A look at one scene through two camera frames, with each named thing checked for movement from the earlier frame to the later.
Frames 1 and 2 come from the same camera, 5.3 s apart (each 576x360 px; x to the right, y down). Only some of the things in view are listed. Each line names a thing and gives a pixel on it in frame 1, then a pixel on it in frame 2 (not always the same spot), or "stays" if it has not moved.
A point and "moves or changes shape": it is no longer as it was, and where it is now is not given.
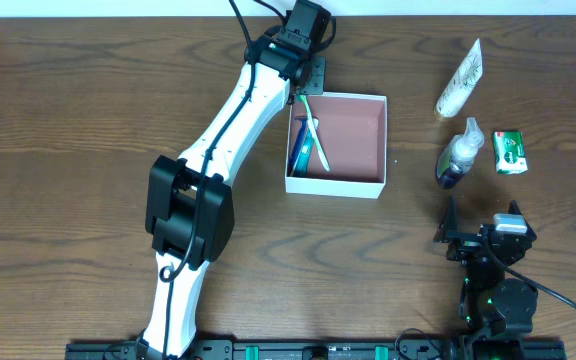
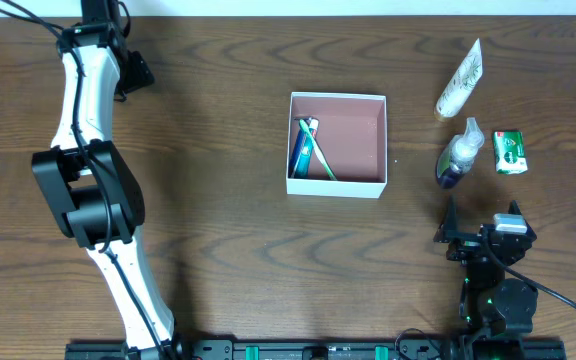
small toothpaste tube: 302,167 stays
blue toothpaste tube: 297,143 stays
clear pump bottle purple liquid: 459,155 stays
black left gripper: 313,73 -> 138,70
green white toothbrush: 313,133 moves or changes shape
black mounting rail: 328,350 stays
